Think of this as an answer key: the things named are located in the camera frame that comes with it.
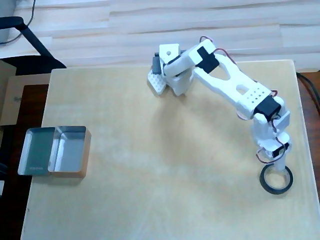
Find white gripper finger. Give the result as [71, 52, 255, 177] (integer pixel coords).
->
[274, 155, 288, 174]

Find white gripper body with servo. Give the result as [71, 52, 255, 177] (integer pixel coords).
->
[256, 131, 293, 163]

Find black roll of tape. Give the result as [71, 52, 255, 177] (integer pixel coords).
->
[259, 163, 294, 197]

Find metal tin tray orange sides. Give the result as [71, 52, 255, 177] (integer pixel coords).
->
[47, 125, 92, 179]

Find metal tin lid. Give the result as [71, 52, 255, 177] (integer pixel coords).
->
[17, 126, 56, 176]

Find black monitor stand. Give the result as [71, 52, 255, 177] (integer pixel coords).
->
[0, 16, 67, 76]

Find brown cardboard box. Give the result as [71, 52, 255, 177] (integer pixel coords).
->
[0, 74, 51, 126]

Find black cable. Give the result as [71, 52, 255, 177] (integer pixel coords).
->
[296, 71, 320, 113]

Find thin dark cable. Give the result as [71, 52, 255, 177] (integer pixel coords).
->
[0, 0, 36, 46]

